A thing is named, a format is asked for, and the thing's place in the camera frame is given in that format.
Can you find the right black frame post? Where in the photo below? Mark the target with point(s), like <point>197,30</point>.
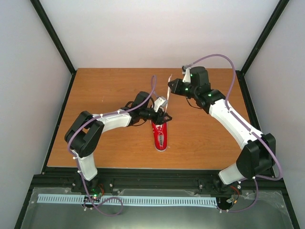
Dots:
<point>276,14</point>

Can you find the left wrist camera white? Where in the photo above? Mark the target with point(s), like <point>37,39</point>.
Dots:
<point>160,104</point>

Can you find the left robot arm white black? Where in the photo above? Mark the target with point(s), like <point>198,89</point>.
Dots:
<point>84,134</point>

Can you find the white shoelace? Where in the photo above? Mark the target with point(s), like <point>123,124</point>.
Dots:
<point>167,95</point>

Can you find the left black frame post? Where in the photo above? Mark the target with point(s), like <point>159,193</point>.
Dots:
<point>53,35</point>

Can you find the light blue cable duct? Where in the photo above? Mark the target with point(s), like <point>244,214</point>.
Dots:
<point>135,201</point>

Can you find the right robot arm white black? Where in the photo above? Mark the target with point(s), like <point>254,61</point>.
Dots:
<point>257,149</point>

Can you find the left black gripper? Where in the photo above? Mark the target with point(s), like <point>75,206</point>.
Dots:
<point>160,118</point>

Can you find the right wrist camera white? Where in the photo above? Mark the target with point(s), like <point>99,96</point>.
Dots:
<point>186,73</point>

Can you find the red canvas sneaker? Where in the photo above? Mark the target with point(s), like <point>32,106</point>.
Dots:
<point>160,135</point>

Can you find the green lit circuit board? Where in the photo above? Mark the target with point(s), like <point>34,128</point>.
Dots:
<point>97,195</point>

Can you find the black aluminium rail base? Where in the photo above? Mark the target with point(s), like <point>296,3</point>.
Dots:
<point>160,183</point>

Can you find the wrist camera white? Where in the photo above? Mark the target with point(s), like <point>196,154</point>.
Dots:
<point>186,73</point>
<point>160,104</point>

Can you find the black frame post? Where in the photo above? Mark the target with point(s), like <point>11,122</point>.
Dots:
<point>276,14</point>
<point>53,35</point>

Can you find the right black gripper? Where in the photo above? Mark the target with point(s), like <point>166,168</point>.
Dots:
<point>176,89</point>

